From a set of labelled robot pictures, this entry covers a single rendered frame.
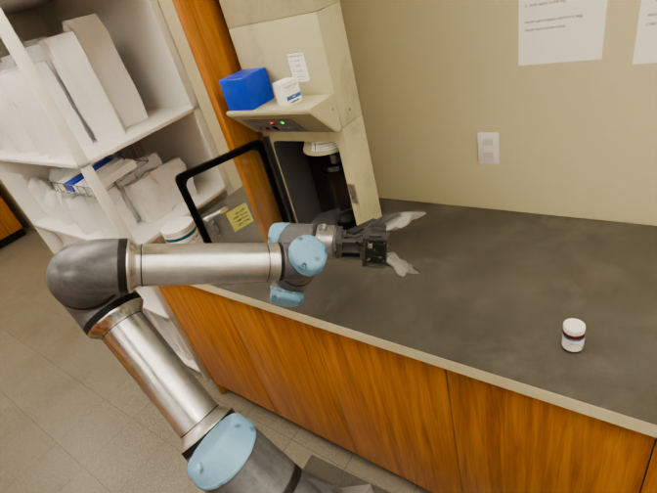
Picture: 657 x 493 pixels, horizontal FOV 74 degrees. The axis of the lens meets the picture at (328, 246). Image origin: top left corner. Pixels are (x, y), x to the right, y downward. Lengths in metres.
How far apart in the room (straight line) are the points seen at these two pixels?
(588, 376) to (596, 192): 0.67
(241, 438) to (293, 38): 0.97
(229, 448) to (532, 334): 0.78
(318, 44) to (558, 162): 0.84
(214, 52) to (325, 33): 0.37
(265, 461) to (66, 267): 0.44
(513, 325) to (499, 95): 0.72
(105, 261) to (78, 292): 0.07
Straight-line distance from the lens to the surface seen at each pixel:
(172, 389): 0.88
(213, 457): 0.73
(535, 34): 1.46
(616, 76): 1.47
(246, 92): 1.30
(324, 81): 1.25
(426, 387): 1.34
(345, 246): 0.98
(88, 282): 0.81
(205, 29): 1.44
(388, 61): 1.64
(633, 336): 1.24
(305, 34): 1.25
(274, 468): 0.75
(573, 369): 1.15
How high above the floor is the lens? 1.81
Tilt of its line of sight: 33 degrees down
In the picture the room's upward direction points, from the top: 16 degrees counter-clockwise
